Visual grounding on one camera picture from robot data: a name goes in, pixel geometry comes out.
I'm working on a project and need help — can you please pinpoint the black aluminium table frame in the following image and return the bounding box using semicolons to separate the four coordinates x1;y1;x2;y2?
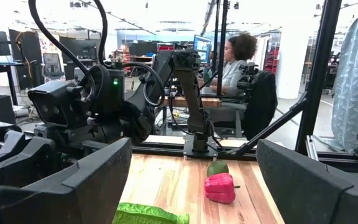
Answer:
131;0;358;164

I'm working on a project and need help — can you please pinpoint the red bell pepper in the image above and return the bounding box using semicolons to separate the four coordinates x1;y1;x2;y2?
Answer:
203;172;241;205

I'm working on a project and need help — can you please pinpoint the monitor with blue screen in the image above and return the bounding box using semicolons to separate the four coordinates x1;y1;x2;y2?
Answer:
193;34;213;63

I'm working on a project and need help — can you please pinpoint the green romaine lettuce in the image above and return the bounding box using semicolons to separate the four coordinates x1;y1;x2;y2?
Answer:
112;202;190;224

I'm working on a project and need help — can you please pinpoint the wooden workbench top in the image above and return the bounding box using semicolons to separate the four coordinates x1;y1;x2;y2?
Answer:
163;95;248;110

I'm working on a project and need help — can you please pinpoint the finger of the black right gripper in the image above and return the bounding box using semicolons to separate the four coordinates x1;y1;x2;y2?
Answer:
0;121;24;169
0;136;58;187

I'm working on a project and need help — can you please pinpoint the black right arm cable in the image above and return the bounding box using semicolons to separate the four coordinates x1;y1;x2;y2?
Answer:
27;0;109;82

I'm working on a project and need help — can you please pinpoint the person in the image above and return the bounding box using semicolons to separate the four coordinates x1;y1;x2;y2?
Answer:
209;32;259;97

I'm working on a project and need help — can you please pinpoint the gray office chair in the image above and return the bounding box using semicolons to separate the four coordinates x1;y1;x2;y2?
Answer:
42;52;65;82

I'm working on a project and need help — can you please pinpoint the black office chair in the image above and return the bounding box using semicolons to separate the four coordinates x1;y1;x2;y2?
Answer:
243;70;278;141

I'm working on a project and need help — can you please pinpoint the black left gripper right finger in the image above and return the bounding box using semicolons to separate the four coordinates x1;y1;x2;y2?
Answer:
255;139;358;224

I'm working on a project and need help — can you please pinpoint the green avocado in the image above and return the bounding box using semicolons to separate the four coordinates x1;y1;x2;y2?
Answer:
206;160;230;177

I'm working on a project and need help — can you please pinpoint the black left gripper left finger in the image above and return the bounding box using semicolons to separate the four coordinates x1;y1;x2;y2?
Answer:
0;137;132;224

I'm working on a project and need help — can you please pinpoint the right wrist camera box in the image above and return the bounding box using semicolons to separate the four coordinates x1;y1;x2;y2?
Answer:
27;80;90;128

